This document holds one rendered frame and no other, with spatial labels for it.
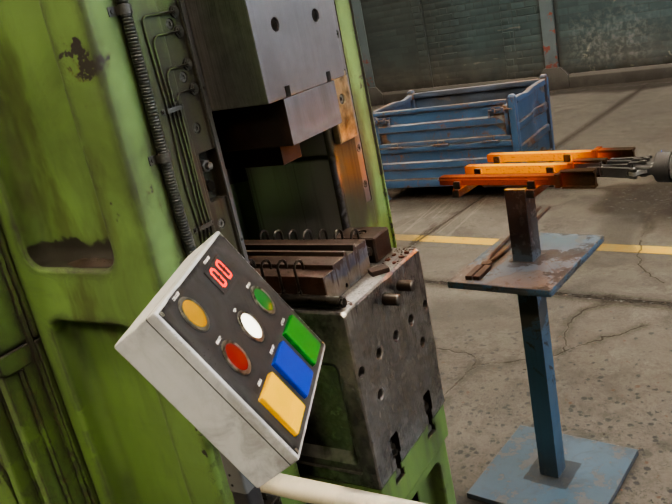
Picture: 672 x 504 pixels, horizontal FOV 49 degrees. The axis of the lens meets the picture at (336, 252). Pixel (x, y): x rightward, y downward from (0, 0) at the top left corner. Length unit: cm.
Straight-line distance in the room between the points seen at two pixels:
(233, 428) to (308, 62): 83
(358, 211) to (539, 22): 765
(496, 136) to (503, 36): 455
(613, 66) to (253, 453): 847
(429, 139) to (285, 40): 399
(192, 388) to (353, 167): 109
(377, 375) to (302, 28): 77
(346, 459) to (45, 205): 88
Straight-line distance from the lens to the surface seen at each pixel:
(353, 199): 196
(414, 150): 551
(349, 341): 157
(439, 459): 206
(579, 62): 937
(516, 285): 197
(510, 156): 219
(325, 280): 158
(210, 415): 102
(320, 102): 159
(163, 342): 98
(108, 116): 136
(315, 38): 161
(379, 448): 173
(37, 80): 156
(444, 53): 1014
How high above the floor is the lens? 152
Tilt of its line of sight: 18 degrees down
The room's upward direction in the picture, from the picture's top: 12 degrees counter-clockwise
